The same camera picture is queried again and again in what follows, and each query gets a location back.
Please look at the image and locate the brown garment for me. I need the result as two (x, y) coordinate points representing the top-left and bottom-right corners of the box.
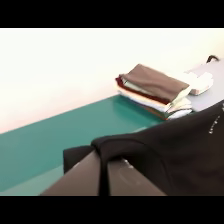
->
(119, 63), (192, 103)

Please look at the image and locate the white garment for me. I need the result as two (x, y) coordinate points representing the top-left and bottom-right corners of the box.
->
(187, 71), (215, 97)

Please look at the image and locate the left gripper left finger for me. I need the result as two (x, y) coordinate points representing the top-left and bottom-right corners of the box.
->
(40, 149), (102, 197)

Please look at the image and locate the black T-shirt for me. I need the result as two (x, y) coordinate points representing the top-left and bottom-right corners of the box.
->
(62, 99), (224, 197)

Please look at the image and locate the dark red garment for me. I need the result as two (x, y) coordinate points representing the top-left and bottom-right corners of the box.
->
(114, 76), (175, 106)

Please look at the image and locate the heap of clothes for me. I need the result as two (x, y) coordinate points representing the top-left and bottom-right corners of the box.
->
(116, 87), (194, 122)

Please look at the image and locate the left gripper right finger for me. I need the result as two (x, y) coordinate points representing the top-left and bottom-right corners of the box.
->
(107, 157), (167, 197)

